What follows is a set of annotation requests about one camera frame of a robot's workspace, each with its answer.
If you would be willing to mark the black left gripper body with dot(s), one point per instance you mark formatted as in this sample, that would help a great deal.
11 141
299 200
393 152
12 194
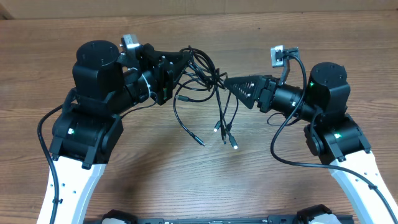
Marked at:
161 76

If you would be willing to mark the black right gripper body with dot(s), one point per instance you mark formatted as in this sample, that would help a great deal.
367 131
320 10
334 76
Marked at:
266 102

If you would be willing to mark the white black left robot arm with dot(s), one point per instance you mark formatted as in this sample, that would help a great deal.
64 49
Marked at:
109 81

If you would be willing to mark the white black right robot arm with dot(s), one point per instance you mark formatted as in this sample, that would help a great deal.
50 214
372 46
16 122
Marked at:
331 133

